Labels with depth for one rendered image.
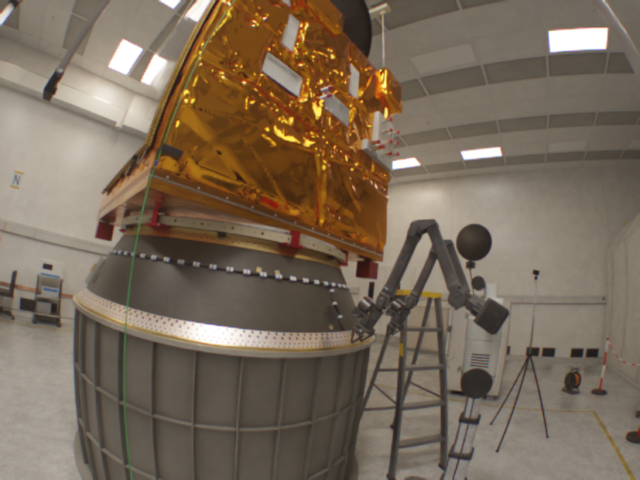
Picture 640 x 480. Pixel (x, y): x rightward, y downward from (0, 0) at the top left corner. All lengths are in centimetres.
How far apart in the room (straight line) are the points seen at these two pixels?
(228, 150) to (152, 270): 68
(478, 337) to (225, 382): 113
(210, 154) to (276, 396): 111
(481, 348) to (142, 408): 156
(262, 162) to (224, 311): 74
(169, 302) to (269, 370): 53
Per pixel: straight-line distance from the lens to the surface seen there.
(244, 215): 145
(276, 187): 153
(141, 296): 145
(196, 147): 132
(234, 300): 134
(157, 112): 143
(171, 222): 158
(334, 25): 256
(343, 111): 228
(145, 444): 158
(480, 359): 147
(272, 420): 143
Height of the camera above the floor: 144
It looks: 10 degrees up
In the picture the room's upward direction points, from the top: 6 degrees clockwise
